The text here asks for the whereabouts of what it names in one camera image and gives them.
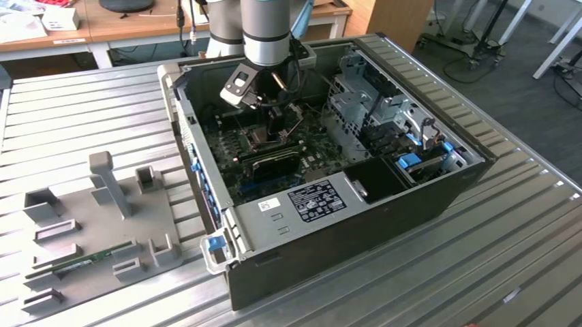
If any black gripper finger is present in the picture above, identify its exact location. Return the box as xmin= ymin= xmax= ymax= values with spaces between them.
xmin=267 ymin=105 xmax=287 ymax=142

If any metal locking lever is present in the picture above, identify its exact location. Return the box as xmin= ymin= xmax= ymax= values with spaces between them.
xmin=230 ymin=109 xmax=247 ymax=134
xmin=281 ymin=114 xmax=305 ymax=146

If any metal socket cover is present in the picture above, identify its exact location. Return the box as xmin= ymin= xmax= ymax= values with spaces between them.
xmin=282 ymin=103 xmax=305 ymax=132

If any CPU with silver top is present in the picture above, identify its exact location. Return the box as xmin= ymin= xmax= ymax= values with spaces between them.
xmin=246 ymin=128 xmax=274 ymax=148

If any CPU socket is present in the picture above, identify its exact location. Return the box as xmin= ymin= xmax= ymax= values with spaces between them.
xmin=239 ymin=119 xmax=293 ymax=154

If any green motherboard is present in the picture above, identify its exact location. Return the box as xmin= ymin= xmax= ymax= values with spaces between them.
xmin=199 ymin=102 xmax=365 ymax=205

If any silver metal drive cage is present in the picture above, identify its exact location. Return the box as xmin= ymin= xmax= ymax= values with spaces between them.
xmin=321 ymin=47 xmax=413 ymax=161

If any silver power supply unit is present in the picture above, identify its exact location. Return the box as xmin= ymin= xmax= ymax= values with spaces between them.
xmin=226 ymin=171 xmax=370 ymax=262

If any blue disk carrier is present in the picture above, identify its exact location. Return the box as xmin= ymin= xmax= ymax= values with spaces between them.
xmin=394 ymin=153 xmax=423 ymax=171

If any wooden cabinet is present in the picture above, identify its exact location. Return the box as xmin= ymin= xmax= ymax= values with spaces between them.
xmin=366 ymin=0 xmax=435 ymax=54

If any wooden desk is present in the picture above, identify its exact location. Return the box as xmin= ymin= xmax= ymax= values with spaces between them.
xmin=0 ymin=0 xmax=354 ymax=71

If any hard disk drive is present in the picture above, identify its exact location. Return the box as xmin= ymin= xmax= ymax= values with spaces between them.
xmin=399 ymin=155 xmax=467 ymax=183

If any dark open PC case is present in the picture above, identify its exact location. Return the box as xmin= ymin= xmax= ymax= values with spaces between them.
xmin=156 ymin=32 xmax=499 ymax=311

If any black round object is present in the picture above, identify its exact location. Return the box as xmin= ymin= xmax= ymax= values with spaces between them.
xmin=99 ymin=0 xmax=155 ymax=13

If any dark wheeled base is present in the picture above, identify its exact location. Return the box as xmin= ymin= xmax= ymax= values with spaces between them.
xmin=417 ymin=32 xmax=461 ymax=49

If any grey parts rack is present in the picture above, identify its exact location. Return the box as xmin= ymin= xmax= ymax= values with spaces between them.
xmin=20 ymin=151 xmax=186 ymax=316

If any white cardboard box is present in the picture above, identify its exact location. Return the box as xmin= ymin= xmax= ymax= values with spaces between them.
xmin=40 ymin=6 xmax=82 ymax=32

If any black wheeled stand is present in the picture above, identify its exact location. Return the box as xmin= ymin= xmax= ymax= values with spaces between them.
xmin=463 ymin=0 xmax=510 ymax=71

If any white table leg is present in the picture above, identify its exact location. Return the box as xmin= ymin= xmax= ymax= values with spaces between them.
xmin=498 ymin=0 xmax=534 ymax=47

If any green RAM stick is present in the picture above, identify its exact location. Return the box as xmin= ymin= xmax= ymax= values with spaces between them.
xmin=23 ymin=242 xmax=132 ymax=279

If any grey cable bundle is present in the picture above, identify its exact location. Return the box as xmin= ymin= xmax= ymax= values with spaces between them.
xmin=418 ymin=117 xmax=446 ymax=151

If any white table frame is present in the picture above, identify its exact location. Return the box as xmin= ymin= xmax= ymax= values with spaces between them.
xmin=530 ymin=20 xmax=582 ymax=81

